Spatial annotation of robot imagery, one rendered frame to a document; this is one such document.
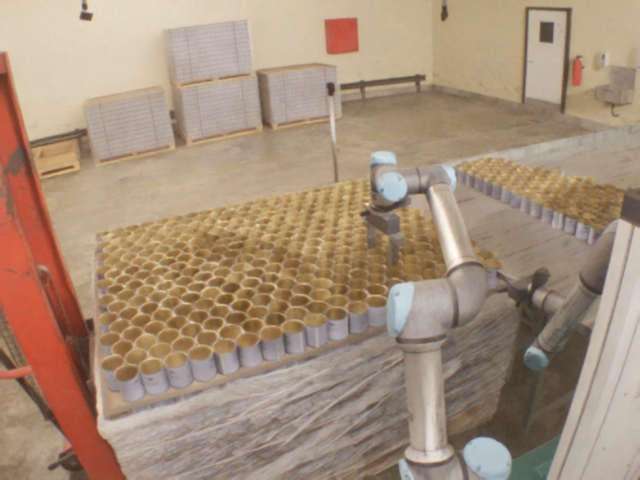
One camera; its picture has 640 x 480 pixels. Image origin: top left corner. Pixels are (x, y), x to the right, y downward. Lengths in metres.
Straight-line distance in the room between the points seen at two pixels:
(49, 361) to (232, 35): 7.59
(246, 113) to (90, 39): 3.44
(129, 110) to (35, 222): 6.58
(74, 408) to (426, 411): 1.20
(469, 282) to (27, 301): 1.24
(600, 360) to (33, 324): 1.49
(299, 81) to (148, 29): 3.23
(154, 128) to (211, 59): 1.53
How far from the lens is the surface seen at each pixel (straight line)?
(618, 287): 0.85
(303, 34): 10.97
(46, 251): 2.12
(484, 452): 1.21
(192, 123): 8.75
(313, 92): 9.33
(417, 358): 1.08
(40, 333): 1.64
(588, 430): 1.02
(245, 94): 8.91
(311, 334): 1.41
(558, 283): 1.91
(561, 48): 9.73
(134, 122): 8.58
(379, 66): 11.89
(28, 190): 2.04
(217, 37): 8.69
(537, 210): 2.41
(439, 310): 1.06
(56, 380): 1.74
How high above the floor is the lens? 2.04
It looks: 26 degrees down
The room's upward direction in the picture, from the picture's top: 4 degrees counter-clockwise
